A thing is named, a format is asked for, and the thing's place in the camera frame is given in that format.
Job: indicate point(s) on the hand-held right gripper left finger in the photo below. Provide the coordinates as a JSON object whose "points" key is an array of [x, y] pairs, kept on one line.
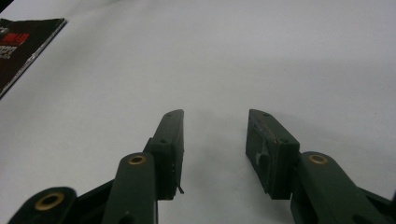
{"points": [[168, 155]]}

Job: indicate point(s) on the dark magazine with red label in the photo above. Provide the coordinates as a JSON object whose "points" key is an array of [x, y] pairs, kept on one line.
{"points": [[21, 53]]}

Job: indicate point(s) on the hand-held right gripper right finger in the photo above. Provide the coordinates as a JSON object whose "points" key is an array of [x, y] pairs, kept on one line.
{"points": [[272, 155]]}

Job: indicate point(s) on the white table cover sheet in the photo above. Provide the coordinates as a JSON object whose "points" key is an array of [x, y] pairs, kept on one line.
{"points": [[218, 62]]}

